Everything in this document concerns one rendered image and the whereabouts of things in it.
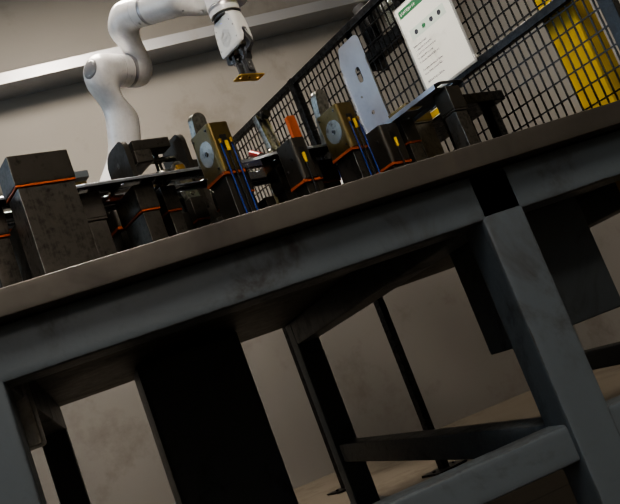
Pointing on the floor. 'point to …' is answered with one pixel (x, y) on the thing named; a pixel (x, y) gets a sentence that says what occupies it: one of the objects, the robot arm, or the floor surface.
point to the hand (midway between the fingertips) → (246, 69)
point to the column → (212, 426)
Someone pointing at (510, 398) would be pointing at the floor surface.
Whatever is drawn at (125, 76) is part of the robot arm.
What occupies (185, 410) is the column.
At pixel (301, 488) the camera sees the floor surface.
